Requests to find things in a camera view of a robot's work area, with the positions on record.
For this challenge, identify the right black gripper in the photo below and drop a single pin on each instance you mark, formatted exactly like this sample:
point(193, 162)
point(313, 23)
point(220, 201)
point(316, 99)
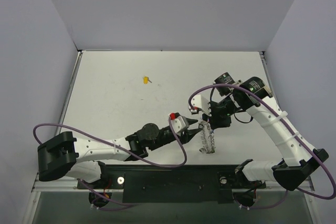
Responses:
point(209, 116)

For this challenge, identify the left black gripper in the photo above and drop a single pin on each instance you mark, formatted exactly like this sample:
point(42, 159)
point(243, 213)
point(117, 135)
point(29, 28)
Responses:
point(181, 135)

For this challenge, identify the metal disc keyring holder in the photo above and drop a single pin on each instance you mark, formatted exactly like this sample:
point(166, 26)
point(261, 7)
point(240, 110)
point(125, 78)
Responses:
point(207, 140)

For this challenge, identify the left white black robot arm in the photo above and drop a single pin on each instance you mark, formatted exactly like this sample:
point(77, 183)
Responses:
point(82, 158)

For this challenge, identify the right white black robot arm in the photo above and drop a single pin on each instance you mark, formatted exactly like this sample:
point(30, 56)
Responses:
point(299, 158)

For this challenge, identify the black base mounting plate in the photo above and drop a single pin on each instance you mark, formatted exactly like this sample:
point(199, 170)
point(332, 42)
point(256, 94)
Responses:
point(186, 184)

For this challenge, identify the yellow tagged key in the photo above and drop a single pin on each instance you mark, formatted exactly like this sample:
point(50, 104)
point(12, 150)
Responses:
point(146, 80)

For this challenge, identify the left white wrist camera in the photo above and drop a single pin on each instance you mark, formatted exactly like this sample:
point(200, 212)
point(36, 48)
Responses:
point(178, 123)

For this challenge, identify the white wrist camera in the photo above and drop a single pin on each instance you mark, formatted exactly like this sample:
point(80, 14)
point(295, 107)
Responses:
point(178, 123)
point(200, 105)

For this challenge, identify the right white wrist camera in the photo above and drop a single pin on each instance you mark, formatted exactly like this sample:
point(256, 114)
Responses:
point(200, 105)

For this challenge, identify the aluminium frame rail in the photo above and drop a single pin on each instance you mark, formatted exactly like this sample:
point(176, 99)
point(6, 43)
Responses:
point(65, 184)

